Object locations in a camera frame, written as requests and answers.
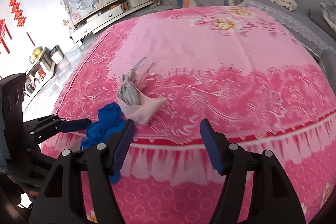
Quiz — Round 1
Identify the red wall decoration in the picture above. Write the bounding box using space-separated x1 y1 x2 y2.
1 0 36 55

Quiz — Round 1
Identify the white tiger plush toy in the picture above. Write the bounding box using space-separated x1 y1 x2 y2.
319 0 336 32

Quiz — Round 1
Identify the blue cloth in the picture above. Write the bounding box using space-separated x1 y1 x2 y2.
80 102 127 184

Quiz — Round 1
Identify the side table with items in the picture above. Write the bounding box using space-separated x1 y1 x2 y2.
23 48 56 110

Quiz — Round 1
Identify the white TV cabinet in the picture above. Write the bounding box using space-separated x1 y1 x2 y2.
70 0 154 44

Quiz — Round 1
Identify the white trash bin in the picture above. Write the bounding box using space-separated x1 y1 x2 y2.
49 46 64 65

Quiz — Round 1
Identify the pink drawstring pouch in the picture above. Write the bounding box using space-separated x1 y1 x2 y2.
117 57 166 126

